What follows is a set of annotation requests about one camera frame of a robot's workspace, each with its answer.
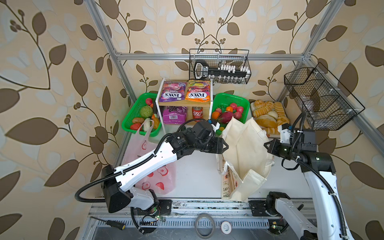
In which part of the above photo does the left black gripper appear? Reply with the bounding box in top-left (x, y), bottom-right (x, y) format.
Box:
top-left (192, 135), bottom-right (231, 153)

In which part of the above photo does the cream canvas tote bag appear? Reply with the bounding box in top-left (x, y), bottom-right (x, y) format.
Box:
top-left (217, 118), bottom-right (274, 203)

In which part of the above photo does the green fruit basket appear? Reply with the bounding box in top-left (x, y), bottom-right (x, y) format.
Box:
top-left (212, 93), bottom-right (250, 128)

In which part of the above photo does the red cola can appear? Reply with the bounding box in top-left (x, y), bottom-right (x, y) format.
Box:
top-left (192, 107), bottom-right (203, 119)

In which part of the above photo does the purple snack bag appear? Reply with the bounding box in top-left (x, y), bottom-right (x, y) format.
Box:
top-left (163, 106), bottom-right (188, 125)

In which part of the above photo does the orange Fox's candy bag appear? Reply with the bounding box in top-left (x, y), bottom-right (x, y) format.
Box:
top-left (185, 81), bottom-right (211, 103)

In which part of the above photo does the pink plastic grocery bag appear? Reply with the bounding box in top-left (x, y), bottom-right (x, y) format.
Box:
top-left (122, 118), bottom-right (176, 195)

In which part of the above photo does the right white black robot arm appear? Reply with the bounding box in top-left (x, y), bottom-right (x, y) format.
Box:
top-left (249, 124), bottom-right (354, 240)

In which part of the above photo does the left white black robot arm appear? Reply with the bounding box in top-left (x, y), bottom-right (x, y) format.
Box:
top-left (75, 119), bottom-right (229, 213)

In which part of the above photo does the large round bread loaf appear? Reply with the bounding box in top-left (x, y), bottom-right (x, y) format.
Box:
top-left (256, 115), bottom-right (278, 128)

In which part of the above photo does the white bread tray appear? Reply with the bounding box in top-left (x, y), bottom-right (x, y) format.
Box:
top-left (250, 100), bottom-right (290, 138)

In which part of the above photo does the pink dragon fruit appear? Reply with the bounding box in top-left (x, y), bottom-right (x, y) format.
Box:
top-left (217, 112), bottom-right (234, 125)

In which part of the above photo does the orange tangerine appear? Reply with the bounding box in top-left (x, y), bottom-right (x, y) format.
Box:
top-left (211, 111), bottom-right (221, 120)

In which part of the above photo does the white wooden two-tier shelf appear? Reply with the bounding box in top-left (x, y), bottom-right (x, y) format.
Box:
top-left (155, 78), bottom-right (214, 134)

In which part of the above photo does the grey tape roll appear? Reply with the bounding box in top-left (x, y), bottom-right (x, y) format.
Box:
top-left (194, 213), bottom-right (216, 240)

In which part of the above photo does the purple Fox's candy bag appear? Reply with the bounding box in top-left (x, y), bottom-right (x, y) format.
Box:
top-left (159, 81), bottom-right (187, 103)

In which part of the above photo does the black barcode scanner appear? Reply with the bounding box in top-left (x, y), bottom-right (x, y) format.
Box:
top-left (194, 60), bottom-right (209, 81)

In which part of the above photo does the green cabbage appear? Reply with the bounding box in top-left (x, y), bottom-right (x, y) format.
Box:
top-left (140, 105), bottom-right (154, 119)

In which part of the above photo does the left green vegetable basket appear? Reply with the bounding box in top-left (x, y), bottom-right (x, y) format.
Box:
top-left (121, 93), bottom-right (157, 133)

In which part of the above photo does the red strawberry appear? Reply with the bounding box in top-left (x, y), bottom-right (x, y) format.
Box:
top-left (130, 123), bottom-right (142, 131)

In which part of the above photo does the black wire basket right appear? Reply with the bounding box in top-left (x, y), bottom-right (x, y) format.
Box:
top-left (284, 62), bottom-right (366, 131)

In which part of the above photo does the black wire basket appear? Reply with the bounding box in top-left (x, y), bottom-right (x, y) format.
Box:
top-left (189, 48), bottom-right (252, 85)
top-left (284, 62), bottom-right (366, 131)

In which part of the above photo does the black wire basket rear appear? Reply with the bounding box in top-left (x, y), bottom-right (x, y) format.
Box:
top-left (189, 48), bottom-right (252, 85)

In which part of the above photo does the black handle screwdriver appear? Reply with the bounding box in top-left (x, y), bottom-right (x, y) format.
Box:
top-left (91, 217), bottom-right (126, 230)

